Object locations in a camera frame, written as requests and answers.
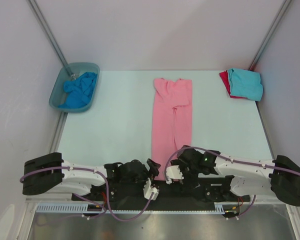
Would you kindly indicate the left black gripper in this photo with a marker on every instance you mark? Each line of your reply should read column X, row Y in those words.
column 153, row 171

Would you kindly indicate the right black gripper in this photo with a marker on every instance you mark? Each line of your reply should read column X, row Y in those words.
column 181, row 156

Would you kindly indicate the pink t shirt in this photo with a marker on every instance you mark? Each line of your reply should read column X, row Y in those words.
column 172, row 119

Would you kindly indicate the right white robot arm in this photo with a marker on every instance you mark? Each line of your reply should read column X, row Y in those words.
column 278, row 177

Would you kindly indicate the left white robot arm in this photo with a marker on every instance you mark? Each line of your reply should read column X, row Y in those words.
column 52, row 172

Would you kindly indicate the crumpled blue t shirt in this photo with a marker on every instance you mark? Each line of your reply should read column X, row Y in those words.
column 79, row 91

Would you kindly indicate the folded red t shirt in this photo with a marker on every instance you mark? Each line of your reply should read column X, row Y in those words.
column 224, row 77

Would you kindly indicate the folded light blue t shirt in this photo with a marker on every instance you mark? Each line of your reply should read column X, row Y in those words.
column 245, row 84

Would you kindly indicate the translucent blue plastic bin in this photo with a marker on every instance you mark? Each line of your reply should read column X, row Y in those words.
column 71, row 72

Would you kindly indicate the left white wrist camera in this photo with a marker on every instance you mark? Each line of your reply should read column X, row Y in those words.
column 150, row 192

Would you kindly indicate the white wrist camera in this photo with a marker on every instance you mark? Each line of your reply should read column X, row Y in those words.
column 150, row 192
column 173, row 173

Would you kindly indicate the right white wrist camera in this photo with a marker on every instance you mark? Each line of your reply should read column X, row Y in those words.
column 173, row 173

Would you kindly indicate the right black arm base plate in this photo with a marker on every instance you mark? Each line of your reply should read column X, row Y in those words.
column 219, row 193

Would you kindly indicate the slotted cable duct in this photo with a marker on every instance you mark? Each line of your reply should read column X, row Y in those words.
column 88, row 208

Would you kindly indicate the aluminium front rail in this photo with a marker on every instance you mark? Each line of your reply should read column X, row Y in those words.
column 49, row 197

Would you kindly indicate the left aluminium corner post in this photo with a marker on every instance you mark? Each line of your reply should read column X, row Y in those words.
column 35, row 8

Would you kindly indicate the aluminium corner post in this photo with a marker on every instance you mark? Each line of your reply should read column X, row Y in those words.
column 35, row 8
column 283, row 10

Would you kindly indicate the right aluminium corner post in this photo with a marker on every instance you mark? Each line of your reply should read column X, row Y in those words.
column 283, row 10

